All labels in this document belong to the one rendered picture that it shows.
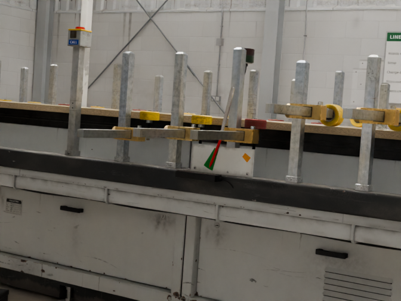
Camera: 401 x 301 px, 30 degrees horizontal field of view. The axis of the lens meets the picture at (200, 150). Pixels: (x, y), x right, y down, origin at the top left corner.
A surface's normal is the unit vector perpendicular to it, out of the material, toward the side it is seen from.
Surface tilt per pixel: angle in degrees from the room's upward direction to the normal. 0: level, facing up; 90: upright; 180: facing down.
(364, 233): 90
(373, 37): 90
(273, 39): 90
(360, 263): 90
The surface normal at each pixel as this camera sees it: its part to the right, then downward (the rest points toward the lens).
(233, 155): -0.53, 0.00
